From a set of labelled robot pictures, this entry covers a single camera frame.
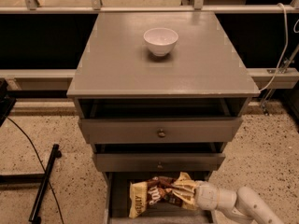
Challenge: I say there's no black floor cable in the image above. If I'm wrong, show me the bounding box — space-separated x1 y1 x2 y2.
6 117 65 224

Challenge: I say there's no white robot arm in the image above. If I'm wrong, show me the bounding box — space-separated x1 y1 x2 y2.
172 180 284 224

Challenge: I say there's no brown chip bag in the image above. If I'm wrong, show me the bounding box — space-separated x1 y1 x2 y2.
129 172 197 218

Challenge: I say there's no white ceramic bowl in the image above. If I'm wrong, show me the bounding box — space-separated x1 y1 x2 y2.
143 28 178 57

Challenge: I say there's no black equipment at left edge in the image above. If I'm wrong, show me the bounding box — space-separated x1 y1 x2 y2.
0 78 16 127

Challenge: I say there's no bottom grey drawer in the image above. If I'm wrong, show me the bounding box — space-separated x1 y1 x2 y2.
104 172 219 224

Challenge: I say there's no middle grey drawer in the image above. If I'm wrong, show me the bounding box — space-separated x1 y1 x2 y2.
93 153 225 172

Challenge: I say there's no grey drawer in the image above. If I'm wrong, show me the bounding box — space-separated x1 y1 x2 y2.
79 118 242 144
93 153 225 172
104 172 219 224

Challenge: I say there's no top grey drawer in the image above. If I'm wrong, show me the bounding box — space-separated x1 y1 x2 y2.
79 118 242 144

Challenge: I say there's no grey wooden drawer cabinet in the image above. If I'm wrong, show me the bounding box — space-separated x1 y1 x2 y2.
66 11 262 224

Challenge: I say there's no black floor stand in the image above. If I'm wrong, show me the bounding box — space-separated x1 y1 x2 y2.
0 144 62 224

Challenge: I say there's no metal railing frame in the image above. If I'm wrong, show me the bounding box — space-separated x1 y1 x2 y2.
0 0 299 91

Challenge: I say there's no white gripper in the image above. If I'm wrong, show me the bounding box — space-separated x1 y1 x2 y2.
172 180 237 211

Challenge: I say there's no white hanging cable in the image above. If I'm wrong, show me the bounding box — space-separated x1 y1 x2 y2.
259 2 290 92

